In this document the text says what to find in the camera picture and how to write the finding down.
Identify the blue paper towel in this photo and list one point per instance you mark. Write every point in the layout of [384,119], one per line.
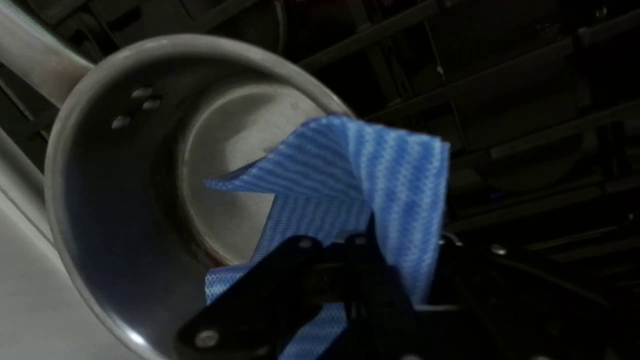
[335,178]

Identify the black gas stove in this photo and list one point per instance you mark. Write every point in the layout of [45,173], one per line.
[539,101]

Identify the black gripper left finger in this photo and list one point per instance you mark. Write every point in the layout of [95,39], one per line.
[262,311]

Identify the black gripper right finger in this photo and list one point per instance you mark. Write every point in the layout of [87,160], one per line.
[499,305]

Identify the small steel saucepan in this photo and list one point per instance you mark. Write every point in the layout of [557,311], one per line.
[135,143]

